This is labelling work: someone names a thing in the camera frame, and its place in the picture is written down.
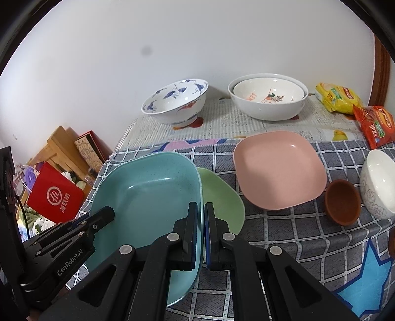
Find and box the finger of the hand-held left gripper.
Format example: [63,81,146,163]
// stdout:
[46,215,91,237]
[79,206,115,244]

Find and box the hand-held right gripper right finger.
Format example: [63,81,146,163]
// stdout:
[204,202,360,321]

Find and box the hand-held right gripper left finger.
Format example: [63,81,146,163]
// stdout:
[39,202,198,321]

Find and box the green square plate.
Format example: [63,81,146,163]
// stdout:
[197,167,246,237]

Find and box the teal square plate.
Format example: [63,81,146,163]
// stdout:
[83,151,205,307]

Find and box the pink square plate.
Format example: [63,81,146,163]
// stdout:
[233,130,328,211]

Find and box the small brown bowl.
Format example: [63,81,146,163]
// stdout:
[325,180,362,225]

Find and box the white bowl with grey pattern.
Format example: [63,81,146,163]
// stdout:
[359,150,395,220]

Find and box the red paper bag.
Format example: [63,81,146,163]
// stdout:
[25,162,85,224]

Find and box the green and white cloth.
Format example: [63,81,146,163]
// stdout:
[17,206,58,237]

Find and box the patterned gift box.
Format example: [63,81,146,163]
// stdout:
[74,130,113,173]

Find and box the purple plastic bag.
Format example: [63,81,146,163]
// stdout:
[15,163,41,192]

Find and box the grey checked tablecloth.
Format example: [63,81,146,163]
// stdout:
[66,131,395,321]

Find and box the wooden stool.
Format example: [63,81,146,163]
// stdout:
[28,125,102,186]

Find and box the black device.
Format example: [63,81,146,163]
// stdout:
[0,146,20,217]

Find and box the white fruit-printed mat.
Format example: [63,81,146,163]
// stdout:
[114,93,371,152]

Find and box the white bowl with blue birds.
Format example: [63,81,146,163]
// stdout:
[141,78,209,127]

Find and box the white lemon-print bowl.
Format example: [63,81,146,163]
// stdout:
[228,73,308,121]

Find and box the white bowl with orange print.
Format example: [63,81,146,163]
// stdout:
[233,77,306,105]

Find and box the yellow snack bag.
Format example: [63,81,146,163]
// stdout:
[315,82,365,115]

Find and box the red snack bag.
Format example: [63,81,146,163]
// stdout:
[353,105,395,149]

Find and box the black cable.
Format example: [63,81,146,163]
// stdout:
[15,196,31,240]

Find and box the wooden door frame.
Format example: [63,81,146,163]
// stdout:
[367,32,392,108]

